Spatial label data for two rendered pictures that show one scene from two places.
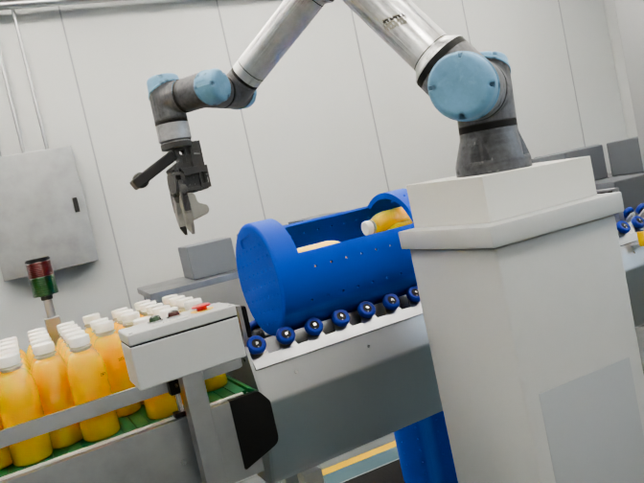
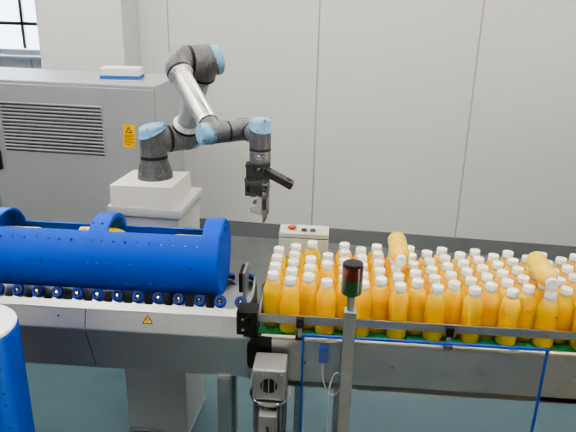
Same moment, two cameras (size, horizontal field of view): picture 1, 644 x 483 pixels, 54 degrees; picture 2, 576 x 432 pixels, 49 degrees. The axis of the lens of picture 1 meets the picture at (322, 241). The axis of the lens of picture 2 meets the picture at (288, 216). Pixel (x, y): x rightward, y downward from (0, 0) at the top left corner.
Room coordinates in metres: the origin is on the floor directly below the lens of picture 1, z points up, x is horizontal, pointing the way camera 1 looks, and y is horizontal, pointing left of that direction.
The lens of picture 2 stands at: (3.24, 1.44, 2.05)
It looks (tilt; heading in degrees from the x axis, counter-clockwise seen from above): 21 degrees down; 211
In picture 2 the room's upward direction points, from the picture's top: 1 degrees clockwise
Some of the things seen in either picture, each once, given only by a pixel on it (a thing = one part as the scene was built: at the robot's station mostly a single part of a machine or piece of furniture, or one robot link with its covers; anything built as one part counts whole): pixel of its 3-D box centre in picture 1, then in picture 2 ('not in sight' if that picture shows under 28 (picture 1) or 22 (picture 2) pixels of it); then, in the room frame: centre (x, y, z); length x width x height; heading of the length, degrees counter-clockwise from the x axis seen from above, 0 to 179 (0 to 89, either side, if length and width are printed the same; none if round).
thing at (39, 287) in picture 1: (43, 286); (351, 285); (1.66, 0.74, 1.18); 0.06 x 0.06 x 0.05
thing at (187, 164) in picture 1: (184, 168); (258, 178); (1.47, 0.27, 1.39); 0.09 x 0.08 x 0.12; 117
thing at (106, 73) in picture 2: not in sight; (122, 73); (0.38, -1.45, 1.48); 0.24 x 0.12 x 0.08; 120
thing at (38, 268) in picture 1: (39, 269); (352, 272); (1.66, 0.74, 1.23); 0.06 x 0.06 x 0.04
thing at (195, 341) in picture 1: (182, 342); (303, 240); (1.16, 0.29, 1.05); 0.20 x 0.10 x 0.10; 116
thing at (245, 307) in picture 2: not in sight; (248, 320); (1.67, 0.37, 0.95); 0.10 x 0.07 x 0.10; 26
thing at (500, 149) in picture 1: (490, 147); (154, 165); (1.29, -0.38, 1.29); 0.15 x 0.15 x 0.10
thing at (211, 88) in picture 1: (206, 90); (241, 129); (1.44, 0.18, 1.55); 0.11 x 0.11 x 0.08; 64
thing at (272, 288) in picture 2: not in sight; (273, 299); (1.57, 0.40, 0.99); 0.07 x 0.07 x 0.19
